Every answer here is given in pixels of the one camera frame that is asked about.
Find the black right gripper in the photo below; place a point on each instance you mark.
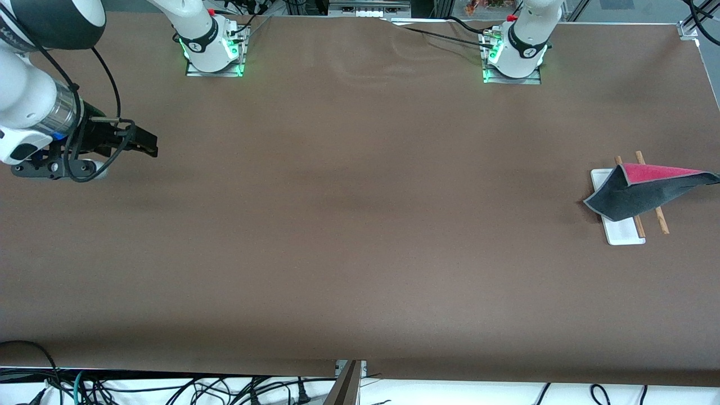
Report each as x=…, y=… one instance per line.
x=97, y=136

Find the pink and grey towel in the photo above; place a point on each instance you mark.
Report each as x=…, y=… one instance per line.
x=635, y=194

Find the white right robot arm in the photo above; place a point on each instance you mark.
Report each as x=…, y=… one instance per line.
x=28, y=95

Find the white rack with wooden bars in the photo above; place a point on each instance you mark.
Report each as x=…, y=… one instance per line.
x=624, y=233

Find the brown table cover sheet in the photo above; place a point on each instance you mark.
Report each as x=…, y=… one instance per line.
x=337, y=253

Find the grey power strip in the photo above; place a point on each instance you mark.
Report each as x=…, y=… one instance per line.
x=368, y=11

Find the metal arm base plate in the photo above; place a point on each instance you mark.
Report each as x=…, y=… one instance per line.
x=512, y=80
x=214, y=73

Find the metal support post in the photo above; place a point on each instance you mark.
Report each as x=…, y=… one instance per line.
x=346, y=388

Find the aluminium frame profile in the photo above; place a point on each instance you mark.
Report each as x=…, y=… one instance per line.
x=689, y=31

